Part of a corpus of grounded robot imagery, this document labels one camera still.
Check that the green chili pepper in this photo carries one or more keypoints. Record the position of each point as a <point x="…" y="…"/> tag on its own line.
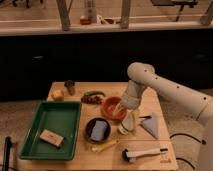
<point x="91" y="93"/>

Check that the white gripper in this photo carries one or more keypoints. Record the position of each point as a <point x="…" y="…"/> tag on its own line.
<point x="119" y="107"/>

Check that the white paper cup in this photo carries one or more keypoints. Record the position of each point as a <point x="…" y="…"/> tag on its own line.
<point x="128" y="124"/>

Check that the green plastic tray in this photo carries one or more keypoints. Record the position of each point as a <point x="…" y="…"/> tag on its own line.
<point x="61" y="118"/>

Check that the orange bowl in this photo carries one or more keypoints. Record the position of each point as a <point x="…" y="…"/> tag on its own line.
<point x="108" y="106"/>

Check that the blue sponge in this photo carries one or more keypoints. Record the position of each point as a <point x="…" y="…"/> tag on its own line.
<point x="98" y="131"/>

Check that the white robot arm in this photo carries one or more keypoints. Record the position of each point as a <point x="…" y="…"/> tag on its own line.
<point x="199" y="104"/>

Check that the dark brown bowl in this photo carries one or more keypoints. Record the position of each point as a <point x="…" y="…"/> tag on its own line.
<point x="89" y="126"/>

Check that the wooden block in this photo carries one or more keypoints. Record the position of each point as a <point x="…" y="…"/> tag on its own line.
<point x="52" y="138"/>

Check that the grey triangular cloth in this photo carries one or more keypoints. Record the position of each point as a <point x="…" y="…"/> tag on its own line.
<point x="150" y="124"/>

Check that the metal fork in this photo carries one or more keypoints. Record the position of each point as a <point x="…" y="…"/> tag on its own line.
<point x="145" y="116"/>

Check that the bunch of dark grapes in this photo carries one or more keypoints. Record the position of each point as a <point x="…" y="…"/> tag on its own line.
<point x="91" y="99"/>

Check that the black pole stand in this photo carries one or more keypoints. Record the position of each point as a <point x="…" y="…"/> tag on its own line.
<point x="6" y="156"/>

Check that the black dish brush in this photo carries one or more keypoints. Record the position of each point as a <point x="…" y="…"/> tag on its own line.
<point x="131" y="156"/>

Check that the yellow round fruit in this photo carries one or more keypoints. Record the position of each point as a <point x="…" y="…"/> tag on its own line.
<point x="57" y="95"/>

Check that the red object on shelf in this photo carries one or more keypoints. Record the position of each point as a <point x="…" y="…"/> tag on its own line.
<point x="84" y="21"/>

